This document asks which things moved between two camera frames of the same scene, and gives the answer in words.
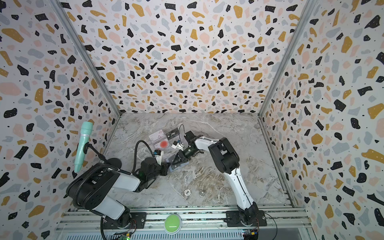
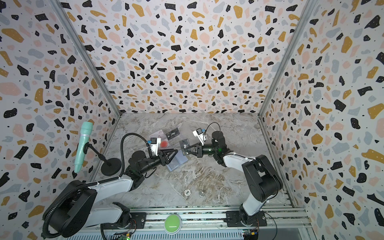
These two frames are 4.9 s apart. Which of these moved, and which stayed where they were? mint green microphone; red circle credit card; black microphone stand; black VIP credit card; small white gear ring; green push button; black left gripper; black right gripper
Moved: black left gripper; black VIP credit card; black right gripper
Stayed: green push button; mint green microphone; small white gear ring; red circle credit card; black microphone stand
